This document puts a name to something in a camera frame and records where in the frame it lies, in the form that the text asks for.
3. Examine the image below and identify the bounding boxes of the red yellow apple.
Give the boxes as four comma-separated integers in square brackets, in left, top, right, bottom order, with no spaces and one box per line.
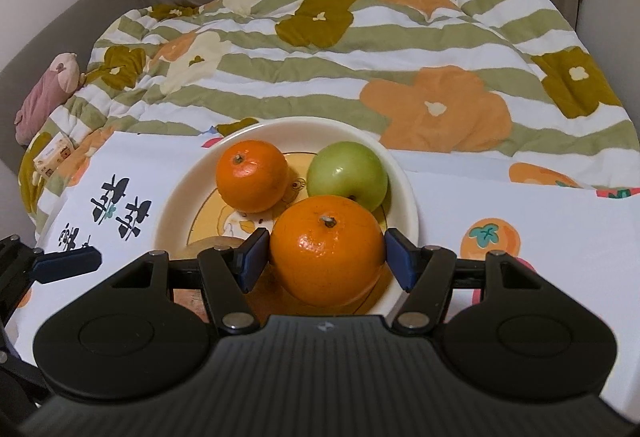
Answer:
[171,237,243,327]

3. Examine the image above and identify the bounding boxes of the large orange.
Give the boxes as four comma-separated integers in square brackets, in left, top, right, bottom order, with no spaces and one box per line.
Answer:
[270,195,385,308]

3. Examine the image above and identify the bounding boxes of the large green apple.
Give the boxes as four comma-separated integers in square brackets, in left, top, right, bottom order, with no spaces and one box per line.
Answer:
[306,141,388,212]

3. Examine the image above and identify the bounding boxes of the grey headboard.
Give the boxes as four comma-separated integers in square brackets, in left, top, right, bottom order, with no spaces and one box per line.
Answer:
[1,0,148,174]

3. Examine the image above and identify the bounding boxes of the floral striped quilt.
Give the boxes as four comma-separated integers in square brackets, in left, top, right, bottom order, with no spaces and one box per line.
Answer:
[18,0,639,228]

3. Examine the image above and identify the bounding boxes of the pink plush toy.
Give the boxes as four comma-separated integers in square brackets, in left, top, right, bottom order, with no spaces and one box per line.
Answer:
[14,52,85,146]

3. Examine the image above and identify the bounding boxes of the cream duck plate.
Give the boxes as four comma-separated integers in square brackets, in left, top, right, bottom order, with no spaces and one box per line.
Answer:
[152,115,420,317]

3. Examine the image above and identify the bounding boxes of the orange mandarin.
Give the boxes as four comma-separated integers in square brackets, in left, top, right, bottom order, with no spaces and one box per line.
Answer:
[215,140,288,214]

